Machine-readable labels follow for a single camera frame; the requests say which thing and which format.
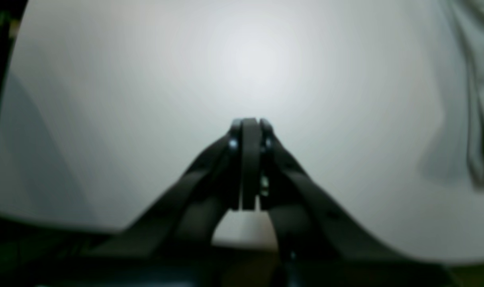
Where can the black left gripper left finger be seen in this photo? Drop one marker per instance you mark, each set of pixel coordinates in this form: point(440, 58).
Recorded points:
point(208, 188)

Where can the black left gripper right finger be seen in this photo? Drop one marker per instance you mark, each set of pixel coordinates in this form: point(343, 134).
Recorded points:
point(308, 223)

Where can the grey t-shirt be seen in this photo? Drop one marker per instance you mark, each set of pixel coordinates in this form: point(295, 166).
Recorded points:
point(467, 19)

